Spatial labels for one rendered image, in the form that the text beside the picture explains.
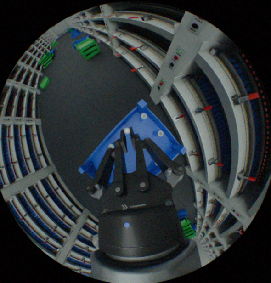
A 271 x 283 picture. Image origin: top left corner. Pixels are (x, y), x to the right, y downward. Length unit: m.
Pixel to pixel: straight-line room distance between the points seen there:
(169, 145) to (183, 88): 0.26
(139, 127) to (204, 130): 0.30
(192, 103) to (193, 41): 0.26
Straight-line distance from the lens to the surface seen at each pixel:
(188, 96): 0.40
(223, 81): 0.28
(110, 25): 0.88
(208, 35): 0.29
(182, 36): 0.33
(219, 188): 0.60
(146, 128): 0.29
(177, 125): 0.56
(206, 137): 0.43
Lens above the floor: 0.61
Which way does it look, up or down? 84 degrees down
